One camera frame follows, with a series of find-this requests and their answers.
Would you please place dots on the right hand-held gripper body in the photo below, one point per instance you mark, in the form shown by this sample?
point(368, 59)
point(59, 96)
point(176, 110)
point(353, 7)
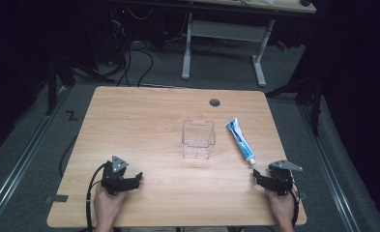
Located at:
point(281, 182)

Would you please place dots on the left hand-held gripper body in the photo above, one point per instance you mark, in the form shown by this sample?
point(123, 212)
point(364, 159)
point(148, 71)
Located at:
point(113, 180)

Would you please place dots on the person's right hand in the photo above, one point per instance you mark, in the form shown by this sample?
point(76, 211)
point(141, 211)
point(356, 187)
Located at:
point(282, 208)

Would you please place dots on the person's left hand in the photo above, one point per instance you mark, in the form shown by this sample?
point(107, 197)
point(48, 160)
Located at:
point(107, 206)

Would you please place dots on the blue white toothpaste tube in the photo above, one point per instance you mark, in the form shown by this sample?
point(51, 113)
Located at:
point(241, 141)

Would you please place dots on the grey tape strip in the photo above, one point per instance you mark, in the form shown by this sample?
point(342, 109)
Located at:
point(57, 198)

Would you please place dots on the clear plastic container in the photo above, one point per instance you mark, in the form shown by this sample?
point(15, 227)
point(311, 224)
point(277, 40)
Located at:
point(198, 139)

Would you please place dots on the round grey table grommet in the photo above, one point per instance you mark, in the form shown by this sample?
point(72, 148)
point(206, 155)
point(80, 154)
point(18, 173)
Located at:
point(214, 102)

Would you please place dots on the black metal stand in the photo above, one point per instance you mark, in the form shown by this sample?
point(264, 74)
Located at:
point(315, 96)
point(51, 87)

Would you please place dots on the small red object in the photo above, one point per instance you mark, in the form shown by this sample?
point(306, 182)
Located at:
point(281, 45)

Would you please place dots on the black computer tower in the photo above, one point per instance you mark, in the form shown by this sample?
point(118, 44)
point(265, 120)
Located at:
point(113, 32)

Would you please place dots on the white-framed wooden desk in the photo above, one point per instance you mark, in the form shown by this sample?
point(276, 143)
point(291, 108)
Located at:
point(226, 30)

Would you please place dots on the grey floor rail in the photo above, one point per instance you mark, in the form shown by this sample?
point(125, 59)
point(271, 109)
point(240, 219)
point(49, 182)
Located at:
point(20, 164)
point(331, 174)

